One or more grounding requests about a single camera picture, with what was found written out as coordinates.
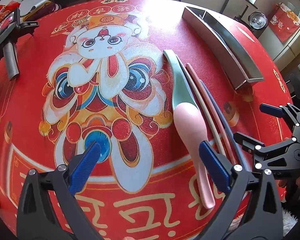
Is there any green spoon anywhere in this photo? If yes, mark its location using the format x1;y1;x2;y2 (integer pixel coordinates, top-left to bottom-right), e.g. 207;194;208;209
163;49;198;110

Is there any black camera on tripod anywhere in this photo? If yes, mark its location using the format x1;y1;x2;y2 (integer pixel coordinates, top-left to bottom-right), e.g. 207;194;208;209
0;8;39;80

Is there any blue chopstick long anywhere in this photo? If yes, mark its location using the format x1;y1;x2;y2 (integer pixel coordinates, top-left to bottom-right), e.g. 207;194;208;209
200;80;249;170

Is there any steel utensil tray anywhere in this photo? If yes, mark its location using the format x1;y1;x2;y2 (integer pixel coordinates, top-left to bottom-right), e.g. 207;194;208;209
182;7;264;89

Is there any white fluffy cloth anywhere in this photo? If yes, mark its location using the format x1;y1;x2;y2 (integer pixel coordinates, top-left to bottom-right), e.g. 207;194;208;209
282;209;298;236

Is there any white refrigerator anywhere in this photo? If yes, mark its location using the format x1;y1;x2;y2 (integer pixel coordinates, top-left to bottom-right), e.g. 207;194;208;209
258;2;300;63

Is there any red printed table mat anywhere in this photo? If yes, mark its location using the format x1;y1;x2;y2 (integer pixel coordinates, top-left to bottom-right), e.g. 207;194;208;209
0;0;291;239

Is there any green chopstick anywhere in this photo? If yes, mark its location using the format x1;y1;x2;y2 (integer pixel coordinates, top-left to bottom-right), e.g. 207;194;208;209
177;56;226;156

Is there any pink chopstick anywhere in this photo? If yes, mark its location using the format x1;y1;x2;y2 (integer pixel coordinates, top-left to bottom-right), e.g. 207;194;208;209
185;63;236;164

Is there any red cloth on refrigerator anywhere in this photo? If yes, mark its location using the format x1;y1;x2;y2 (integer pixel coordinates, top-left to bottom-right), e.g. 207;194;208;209
268;3;300;42

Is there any pink spoon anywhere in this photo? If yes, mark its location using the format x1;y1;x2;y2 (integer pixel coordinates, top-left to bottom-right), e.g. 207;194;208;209
173;102;215;209

